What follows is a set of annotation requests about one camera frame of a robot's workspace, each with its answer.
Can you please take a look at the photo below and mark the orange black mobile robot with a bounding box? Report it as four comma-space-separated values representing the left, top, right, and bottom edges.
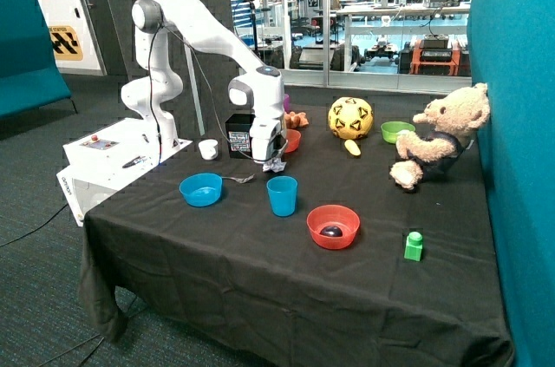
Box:
398, 34, 471, 76

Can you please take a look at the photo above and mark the black tablecloth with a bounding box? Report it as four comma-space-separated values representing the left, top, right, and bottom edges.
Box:
77, 84, 517, 367

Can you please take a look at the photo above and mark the purple plastic cup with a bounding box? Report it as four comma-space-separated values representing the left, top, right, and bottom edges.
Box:
284, 94, 290, 113

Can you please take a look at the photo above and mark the white small cup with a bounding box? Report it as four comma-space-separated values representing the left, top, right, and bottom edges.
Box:
198, 139, 219, 161

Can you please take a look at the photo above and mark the yellow banana piece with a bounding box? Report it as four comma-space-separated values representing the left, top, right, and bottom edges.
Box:
344, 140, 361, 157

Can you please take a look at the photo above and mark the green plastic bowl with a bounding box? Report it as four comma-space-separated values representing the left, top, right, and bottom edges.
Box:
381, 121, 415, 144

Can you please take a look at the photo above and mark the white paper ball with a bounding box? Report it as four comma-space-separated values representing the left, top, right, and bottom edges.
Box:
263, 157, 286, 173

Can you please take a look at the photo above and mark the small red bowl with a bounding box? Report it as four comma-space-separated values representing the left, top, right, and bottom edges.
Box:
285, 129, 302, 153

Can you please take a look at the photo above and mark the yellow black sign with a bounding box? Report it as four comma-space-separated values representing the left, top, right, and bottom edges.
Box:
49, 25, 83, 62

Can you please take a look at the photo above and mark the blue plastic bowl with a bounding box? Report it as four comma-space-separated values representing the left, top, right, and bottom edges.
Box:
179, 173, 223, 207

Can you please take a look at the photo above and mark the beige teddy bear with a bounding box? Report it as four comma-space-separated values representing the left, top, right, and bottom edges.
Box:
389, 82, 491, 192

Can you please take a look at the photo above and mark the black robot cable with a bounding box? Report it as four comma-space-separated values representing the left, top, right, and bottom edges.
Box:
0, 23, 287, 249

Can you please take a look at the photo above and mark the dark purple ball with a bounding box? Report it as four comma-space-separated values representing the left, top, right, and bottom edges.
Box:
320, 226, 343, 238

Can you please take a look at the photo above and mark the brown plush toy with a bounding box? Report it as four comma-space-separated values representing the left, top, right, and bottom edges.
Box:
284, 111, 309, 129

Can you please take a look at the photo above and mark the teal sofa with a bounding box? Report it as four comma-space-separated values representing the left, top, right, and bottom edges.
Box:
1, 0, 72, 118

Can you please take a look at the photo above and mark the yellow soccer ball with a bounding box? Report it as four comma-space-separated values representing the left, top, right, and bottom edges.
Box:
328, 97, 374, 140

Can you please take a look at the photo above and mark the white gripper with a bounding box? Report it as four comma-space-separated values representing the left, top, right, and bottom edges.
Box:
250, 119, 288, 163

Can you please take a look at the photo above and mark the green toy block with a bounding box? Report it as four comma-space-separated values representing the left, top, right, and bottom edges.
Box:
404, 231, 423, 261

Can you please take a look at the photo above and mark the black square bin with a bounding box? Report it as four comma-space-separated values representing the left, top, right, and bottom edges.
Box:
225, 113, 255, 159

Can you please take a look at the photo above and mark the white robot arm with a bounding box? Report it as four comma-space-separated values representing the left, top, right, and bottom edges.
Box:
121, 0, 287, 163

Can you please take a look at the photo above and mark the metal fork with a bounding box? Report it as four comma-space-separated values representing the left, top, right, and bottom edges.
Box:
222, 174, 255, 184

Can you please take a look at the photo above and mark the large red bowl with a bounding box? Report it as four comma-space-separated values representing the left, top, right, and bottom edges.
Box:
306, 205, 361, 250

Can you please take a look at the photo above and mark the blue plastic cup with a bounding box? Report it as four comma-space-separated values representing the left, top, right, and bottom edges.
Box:
266, 176, 298, 217

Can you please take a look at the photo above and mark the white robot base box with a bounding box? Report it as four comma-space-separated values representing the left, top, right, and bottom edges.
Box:
57, 118, 191, 226

